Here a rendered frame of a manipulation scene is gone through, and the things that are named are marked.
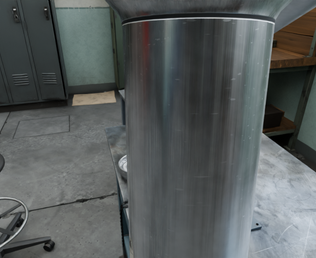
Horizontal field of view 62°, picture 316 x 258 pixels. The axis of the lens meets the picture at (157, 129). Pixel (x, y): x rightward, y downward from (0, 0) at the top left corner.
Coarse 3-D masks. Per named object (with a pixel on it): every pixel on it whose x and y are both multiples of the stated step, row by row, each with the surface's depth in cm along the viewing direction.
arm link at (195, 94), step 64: (128, 0) 12; (192, 0) 11; (256, 0) 11; (128, 64) 14; (192, 64) 12; (256, 64) 13; (128, 128) 15; (192, 128) 13; (256, 128) 14; (128, 192) 17; (192, 192) 14; (192, 256) 15
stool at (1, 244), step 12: (0, 156) 124; (0, 168) 117; (24, 204) 143; (0, 216) 136; (0, 228) 130; (12, 228) 153; (0, 240) 144; (24, 240) 145; (36, 240) 145; (48, 240) 147; (0, 252) 138
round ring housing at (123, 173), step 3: (123, 156) 83; (126, 156) 84; (120, 159) 82; (123, 159) 83; (126, 159) 84; (120, 162) 82; (123, 162) 82; (120, 165) 81; (120, 168) 78; (120, 171) 78; (123, 171) 77; (126, 171) 76; (120, 174) 79; (123, 174) 77; (126, 174) 77; (123, 177) 79; (126, 177) 77; (126, 180) 79
